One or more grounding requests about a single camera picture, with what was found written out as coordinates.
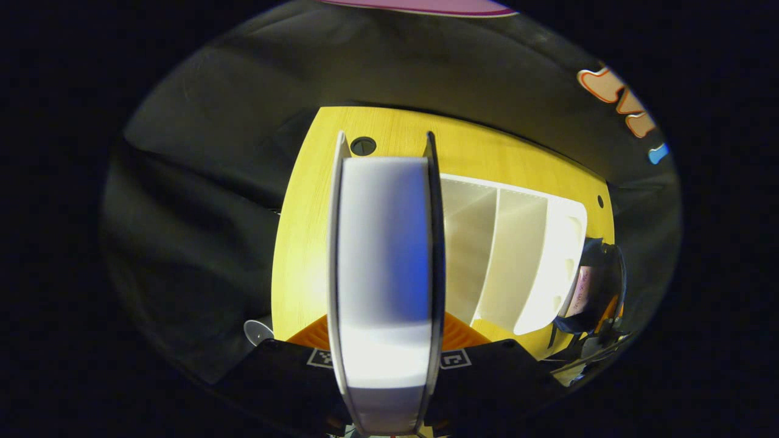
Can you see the white bookshelf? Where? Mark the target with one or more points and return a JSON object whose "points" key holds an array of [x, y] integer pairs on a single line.
{"points": [[523, 261]]}

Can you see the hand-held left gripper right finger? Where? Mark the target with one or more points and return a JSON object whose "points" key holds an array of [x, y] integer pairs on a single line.
{"points": [[499, 377]]}

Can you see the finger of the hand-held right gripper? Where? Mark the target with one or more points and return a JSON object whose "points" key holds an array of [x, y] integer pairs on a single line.
{"points": [[610, 311]]}

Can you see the dark cover book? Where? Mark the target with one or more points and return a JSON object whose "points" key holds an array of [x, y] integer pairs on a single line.
{"points": [[383, 261]]}

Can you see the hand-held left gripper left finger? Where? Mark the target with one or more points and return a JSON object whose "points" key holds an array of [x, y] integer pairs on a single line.
{"points": [[280, 377]]}

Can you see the white round object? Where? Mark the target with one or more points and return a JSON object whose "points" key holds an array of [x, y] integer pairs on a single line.
{"points": [[258, 331]]}

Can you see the blue schoolbag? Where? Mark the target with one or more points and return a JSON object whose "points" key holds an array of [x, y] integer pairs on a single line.
{"points": [[608, 267]]}

